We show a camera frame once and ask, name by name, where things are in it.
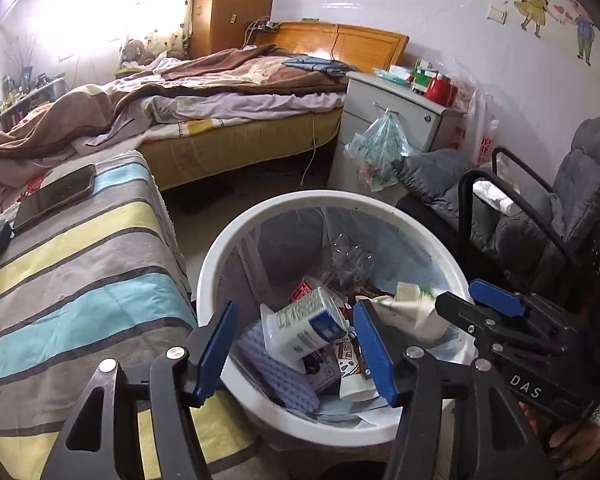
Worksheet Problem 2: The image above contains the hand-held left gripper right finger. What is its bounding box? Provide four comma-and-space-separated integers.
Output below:
352, 299, 556, 480

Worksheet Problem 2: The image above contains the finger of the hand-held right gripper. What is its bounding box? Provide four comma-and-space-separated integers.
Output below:
469, 279, 571, 331
436, 291, 511, 356

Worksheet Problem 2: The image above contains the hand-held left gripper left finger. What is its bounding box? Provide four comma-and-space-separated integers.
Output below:
40, 300, 238, 480

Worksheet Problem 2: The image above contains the patterned paper cup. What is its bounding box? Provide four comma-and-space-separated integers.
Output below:
332, 337, 381, 401

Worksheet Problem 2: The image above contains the purple milk carton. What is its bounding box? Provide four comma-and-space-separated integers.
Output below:
302, 350, 342, 392

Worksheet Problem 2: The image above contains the dark snack wrapper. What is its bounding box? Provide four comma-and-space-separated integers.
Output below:
352, 282, 396, 301

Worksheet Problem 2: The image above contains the white plastic drink bottle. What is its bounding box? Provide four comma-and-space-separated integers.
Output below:
260, 286, 351, 368

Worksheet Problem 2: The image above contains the white round trash bin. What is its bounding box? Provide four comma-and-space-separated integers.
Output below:
196, 190, 481, 453

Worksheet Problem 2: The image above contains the red and white carton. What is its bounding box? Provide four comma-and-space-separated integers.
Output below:
290, 277, 316, 303

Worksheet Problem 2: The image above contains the clear plastic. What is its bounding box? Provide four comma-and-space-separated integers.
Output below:
330, 232, 378, 286

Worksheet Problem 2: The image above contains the clear bin liner bag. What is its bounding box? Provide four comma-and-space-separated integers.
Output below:
207, 200, 476, 426

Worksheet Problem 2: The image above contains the person's right hand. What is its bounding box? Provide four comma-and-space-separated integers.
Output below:
522, 402, 600, 476

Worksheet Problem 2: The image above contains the white cloth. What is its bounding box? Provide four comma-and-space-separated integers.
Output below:
472, 180, 516, 211

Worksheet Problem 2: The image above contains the striped tablecloth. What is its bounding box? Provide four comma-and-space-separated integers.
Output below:
0, 150, 261, 480

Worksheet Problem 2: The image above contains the grey padded armchair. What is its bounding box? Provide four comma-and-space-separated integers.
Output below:
390, 115, 600, 291

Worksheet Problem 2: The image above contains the white red-printed plastic bag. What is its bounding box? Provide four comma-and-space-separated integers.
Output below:
452, 87, 503, 166

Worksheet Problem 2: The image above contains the green printed plastic bag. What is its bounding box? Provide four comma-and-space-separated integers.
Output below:
344, 109, 413, 193

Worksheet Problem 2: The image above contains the red canister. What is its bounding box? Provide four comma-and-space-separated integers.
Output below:
425, 75, 456, 107

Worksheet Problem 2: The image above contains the dark smartphone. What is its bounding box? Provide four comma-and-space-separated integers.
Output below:
12, 162, 97, 233

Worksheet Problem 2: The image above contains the white nightstand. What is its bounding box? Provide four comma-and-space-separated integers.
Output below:
327, 71, 468, 191

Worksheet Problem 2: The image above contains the green and white box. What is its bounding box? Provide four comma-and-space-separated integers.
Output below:
411, 58, 438, 92

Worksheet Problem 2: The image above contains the teal tissue pack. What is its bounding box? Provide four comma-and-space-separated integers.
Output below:
373, 66, 413, 83

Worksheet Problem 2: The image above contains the bed with brown blanket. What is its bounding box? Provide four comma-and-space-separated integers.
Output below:
0, 92, 346, 226

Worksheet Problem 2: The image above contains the wooden headboard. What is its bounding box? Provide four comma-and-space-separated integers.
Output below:
252, 21, 411, 73

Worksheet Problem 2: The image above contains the blue cloth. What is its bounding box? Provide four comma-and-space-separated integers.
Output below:
281, 55, 358, 77

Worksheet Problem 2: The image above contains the brown teddy bear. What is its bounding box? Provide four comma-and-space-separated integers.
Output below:
120, 39, 153, 68

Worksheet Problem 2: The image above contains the cluttered white shelf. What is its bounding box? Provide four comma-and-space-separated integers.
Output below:
0, 77, 68, 131

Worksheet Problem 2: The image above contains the vase of dry branches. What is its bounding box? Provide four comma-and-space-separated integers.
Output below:
10, 35, 41, 86

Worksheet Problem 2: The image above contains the spotted curtain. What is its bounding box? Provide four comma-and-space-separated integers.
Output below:
130, 0, 199, 61

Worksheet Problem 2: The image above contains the wooden wardrobe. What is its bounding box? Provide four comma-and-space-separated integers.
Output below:
190, 0, 280, 58

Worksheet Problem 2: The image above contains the window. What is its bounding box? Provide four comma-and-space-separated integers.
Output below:
45, 0, 141, 61

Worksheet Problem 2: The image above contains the white charging cable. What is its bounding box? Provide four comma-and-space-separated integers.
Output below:
301, 110, 322, 187

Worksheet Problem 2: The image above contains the cartoon wall sticker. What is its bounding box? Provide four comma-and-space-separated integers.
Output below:
482, 0, 600, 68

